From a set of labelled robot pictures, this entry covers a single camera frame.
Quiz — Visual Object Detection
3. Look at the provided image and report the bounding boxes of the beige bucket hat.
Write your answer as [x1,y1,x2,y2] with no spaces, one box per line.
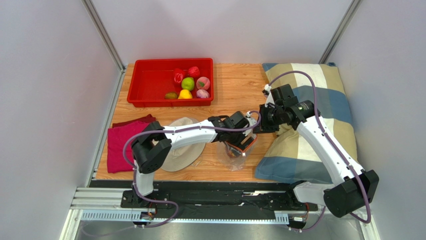
[159,116,208,173]

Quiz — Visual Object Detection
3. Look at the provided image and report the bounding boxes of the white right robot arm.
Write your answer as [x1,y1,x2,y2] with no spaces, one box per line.
[254,83,379,223]

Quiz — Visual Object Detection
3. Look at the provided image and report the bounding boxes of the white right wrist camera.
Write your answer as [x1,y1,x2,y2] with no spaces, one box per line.
[262,84,277,107]

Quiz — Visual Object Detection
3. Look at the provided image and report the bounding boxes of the red fake bell pepper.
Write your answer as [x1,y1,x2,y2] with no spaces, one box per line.
[173,68,187,86]

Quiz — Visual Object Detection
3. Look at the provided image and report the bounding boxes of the pink fake peach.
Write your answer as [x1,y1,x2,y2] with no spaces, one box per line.
[195,76,211,91]

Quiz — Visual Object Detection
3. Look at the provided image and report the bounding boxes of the aluminium frame rail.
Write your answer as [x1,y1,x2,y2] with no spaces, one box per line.
[60,188,380,240]

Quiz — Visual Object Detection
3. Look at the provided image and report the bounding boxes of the checkered blue beige pillow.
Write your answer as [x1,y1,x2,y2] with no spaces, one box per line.
[254,63,358,184]

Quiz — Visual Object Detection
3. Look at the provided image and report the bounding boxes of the magenta folded cloth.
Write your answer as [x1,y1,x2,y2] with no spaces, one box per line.
[106,122,149,174]

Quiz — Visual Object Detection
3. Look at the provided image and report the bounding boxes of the brown fake kiwi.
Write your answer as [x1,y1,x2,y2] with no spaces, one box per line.
[164,92,179,100]

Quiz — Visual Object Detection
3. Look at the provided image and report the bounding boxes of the red fake strawberry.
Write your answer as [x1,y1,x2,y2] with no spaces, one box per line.
[187,66,201,79]

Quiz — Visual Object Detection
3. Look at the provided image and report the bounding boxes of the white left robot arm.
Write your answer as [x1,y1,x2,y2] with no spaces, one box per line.
[122,111,262,198]

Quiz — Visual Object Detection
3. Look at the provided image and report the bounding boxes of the clear zip top bag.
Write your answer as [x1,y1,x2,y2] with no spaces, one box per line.
[216,133,258,172]

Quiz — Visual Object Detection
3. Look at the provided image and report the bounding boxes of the yellow fake lemon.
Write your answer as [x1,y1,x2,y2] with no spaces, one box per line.
[178,89,193,100]

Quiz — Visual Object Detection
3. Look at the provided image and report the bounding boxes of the red plastic bin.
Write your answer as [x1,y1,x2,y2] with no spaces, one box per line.
[127,58,215,108]

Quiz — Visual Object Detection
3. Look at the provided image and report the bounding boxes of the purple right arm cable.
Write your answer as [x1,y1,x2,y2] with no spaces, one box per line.
[262,70,372,233]

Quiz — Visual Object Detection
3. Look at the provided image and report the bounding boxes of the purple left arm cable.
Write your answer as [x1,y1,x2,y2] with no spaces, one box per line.
[80,110,262,237]

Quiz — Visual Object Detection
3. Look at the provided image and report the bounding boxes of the pink fake onion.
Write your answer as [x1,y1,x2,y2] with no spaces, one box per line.
[196,89,211,99]

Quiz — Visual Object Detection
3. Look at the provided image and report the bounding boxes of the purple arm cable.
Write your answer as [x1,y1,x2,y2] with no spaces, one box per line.
[262,70,372,233]
[80,110,262,237]

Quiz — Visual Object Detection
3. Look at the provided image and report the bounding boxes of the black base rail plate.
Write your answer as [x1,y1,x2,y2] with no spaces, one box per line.
[88,180,319,220]

